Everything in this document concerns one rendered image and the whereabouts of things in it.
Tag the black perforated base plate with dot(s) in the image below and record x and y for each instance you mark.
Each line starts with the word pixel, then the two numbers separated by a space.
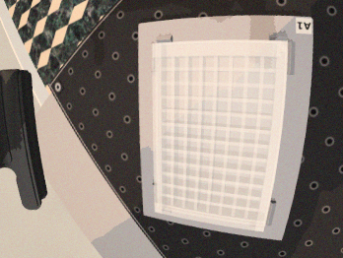
pixel 97 90

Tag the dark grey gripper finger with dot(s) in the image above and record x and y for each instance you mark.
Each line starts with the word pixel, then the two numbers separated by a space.
pixel 19 149

